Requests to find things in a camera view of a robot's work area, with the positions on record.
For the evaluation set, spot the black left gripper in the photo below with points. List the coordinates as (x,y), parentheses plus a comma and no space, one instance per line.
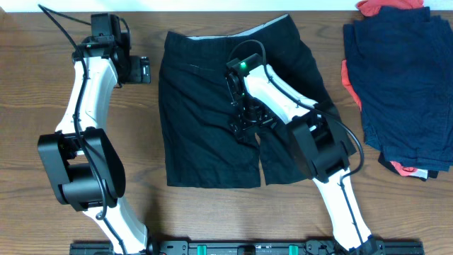
(136,77)

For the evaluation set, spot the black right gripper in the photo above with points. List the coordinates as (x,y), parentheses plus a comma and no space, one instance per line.
(238,117)

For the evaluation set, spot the black shorts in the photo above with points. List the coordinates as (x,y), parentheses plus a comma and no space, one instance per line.
(195,107)

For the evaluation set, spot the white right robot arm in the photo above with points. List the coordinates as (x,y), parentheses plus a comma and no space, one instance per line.
(319,143)

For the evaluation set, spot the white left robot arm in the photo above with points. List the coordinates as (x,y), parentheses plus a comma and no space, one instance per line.
(84,169)

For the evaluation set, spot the orange red garment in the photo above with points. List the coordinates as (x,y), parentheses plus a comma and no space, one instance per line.
(370,8)

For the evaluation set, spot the navy blue shorts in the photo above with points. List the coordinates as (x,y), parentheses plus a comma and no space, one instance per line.
(400,65)

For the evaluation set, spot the black garment under pile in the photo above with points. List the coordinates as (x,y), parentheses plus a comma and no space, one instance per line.
(430,174)

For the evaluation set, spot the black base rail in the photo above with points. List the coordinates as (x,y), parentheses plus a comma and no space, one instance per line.
(310,247)

